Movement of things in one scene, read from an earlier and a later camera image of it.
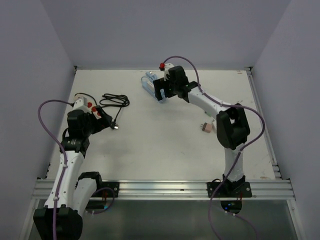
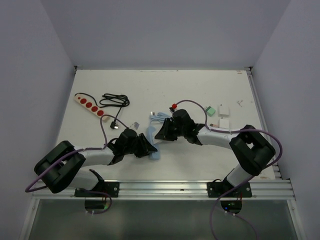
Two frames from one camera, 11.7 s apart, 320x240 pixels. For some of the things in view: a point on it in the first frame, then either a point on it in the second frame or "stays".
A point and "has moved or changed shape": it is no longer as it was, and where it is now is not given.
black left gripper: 105,119 → 148,147
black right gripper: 160,83 → 164,133
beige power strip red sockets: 91,105 stays
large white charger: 214,126 has moved or changed shape
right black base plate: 229,189 stays
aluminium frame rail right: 277,173 stays
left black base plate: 106,193 stays
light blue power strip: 148,85 → 156,122
